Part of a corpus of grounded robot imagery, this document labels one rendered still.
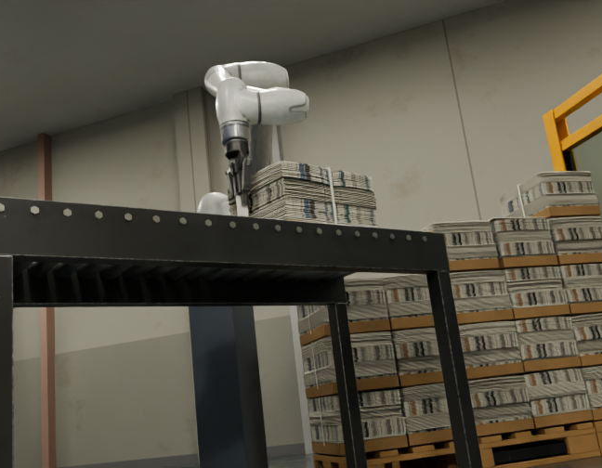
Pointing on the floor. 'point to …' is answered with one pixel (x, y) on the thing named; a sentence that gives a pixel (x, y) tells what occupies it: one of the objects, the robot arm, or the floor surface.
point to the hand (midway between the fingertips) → (242, 206)
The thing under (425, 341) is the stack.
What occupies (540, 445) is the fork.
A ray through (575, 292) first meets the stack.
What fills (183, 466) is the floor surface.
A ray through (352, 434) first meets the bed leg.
